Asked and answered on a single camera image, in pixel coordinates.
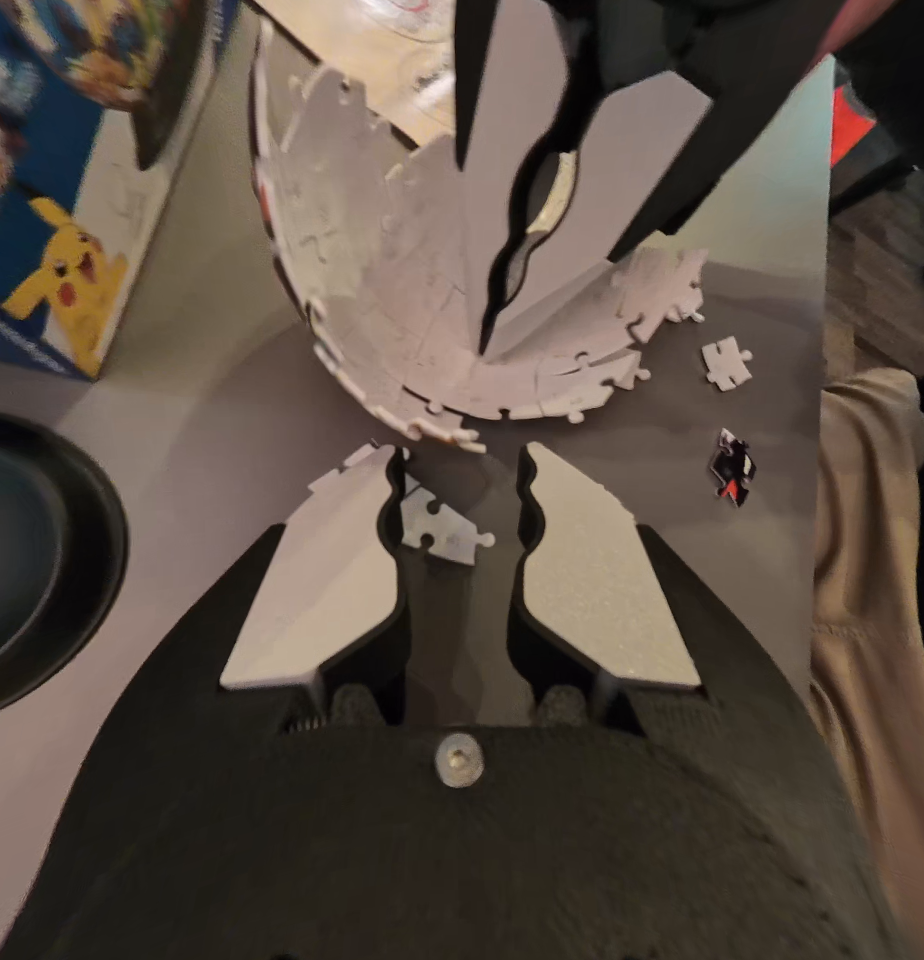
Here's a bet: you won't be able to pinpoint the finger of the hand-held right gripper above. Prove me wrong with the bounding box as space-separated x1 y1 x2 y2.
462 0 594 360
480 71 717 361

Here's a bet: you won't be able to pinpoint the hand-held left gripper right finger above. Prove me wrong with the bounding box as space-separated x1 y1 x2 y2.
507 441 703 727

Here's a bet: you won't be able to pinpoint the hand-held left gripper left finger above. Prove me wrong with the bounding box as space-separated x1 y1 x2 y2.
220 442 412 727

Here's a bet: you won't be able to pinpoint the partly built puzzle ball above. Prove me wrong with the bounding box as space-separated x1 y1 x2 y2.
250 18 709 455

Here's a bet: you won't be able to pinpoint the puzzle pieces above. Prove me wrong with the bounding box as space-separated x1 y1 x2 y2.
308 336 754 565

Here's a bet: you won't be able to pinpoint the colourful puzzle piece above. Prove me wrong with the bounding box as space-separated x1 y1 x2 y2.
708 427 758 509

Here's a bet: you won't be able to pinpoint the black round ball stand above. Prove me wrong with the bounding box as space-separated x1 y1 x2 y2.
0 411 129 720

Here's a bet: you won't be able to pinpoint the printed puzzle box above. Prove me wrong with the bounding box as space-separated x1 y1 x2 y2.
0 0 242 384

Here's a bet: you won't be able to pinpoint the red and black object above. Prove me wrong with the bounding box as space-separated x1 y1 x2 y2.
829 78 917 219

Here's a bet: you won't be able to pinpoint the folded instruction leaflet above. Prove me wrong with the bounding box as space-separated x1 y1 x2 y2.
244 0 463 151

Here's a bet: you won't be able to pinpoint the person's beige clothing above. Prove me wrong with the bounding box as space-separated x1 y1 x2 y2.
810 367 924 960

